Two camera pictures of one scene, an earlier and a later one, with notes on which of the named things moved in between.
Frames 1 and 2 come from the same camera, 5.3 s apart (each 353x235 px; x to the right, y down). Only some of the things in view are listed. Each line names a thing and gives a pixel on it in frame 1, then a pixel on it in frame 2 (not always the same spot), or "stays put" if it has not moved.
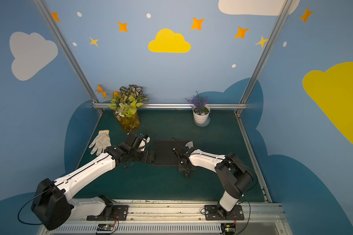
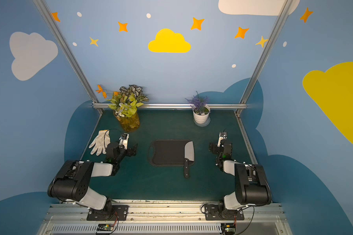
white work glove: (102, 141) stays put
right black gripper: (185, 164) to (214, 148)
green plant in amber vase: (125, 104) stays put
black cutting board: (165, 155) stays put
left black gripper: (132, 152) to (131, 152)
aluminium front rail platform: (183, 218) stays put
